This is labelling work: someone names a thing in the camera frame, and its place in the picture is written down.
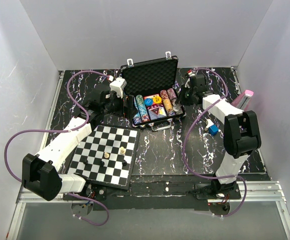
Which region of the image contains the black poker set case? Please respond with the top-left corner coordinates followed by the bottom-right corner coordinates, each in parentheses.
top-left (120, 51), bottom-right (186, 131)

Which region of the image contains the blue small blind button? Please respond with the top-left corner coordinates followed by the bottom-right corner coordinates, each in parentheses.
top-left (144, 98), bottom-right (154, 107)

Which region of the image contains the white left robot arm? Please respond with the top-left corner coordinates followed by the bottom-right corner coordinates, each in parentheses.
top-left (21, 85), bottom-right (140, 201)

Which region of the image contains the aluminium rail frame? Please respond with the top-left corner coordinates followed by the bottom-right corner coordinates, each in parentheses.
top-left (6, 67), bottom-right (290, 240)

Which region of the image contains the white chess pawn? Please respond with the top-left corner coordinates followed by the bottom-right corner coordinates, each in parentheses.
top-left (104, 152), bottom-right (110, 159)

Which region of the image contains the light blue chip column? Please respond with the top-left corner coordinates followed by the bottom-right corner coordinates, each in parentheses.
top-left (133, 98), bottom-right (142, 125)

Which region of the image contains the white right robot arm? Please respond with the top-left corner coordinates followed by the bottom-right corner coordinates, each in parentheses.
top-left (177, 71), bottom-right (262, 200)

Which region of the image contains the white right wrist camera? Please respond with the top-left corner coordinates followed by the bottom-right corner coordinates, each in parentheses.
top-left (185, 71), bottom-right (196, 89)

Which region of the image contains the red yellow chip column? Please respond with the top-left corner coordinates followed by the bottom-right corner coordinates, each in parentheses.
top-left (160, 90), bottom-right (176, 116)

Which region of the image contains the purple red chip column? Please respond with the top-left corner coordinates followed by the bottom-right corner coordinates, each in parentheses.
top-left (167, 88), bottom-right (183, 115)

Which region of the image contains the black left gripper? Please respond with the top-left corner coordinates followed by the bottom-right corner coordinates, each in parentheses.
top-left (102, 90), bottom-right (138, 120)

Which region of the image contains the green blue chip column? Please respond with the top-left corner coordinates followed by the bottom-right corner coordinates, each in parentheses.
top-left (135, 94), bottom-right (150, 122)

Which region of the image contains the white and blue block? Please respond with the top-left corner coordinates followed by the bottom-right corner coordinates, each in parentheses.
top-left (204, 119), bottom-right (219, 136)

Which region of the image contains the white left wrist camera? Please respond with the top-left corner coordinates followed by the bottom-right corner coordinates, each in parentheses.
top-left (109, 77), bottom-right (127, 99)

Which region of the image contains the triangular all-in marker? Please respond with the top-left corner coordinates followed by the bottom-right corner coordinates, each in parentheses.
top-left (150, 107), bottom-right (161, 117)

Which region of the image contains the pink metronome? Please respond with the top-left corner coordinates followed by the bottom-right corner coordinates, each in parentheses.
top-left (231, 90), bottom-right (254, 111)

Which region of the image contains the red playing card deck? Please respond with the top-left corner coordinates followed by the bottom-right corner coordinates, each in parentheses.
top-left (143, 94), bottom-right (161, 106)

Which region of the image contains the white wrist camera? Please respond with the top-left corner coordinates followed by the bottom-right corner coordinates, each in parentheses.
top-left (109, 77), bottom-right (127, 99)
top-left (185, 71), bottom-right (196, 89)

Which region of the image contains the yellow big blind button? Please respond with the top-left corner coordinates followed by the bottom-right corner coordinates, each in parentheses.
top-left (152, 95), bottom-right (162, 104)

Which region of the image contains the blue playing card deck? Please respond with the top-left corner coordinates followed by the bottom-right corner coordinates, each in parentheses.
top-left (147, 106), bottom-right (167, 121)

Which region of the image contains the black white chess board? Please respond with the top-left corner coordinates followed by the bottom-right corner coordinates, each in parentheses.
top-left (67, 125), bottom-right (140, 190)

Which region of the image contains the black chess piece right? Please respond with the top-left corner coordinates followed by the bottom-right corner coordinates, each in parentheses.
top-left (122, 160), bottom-right (128, 167)

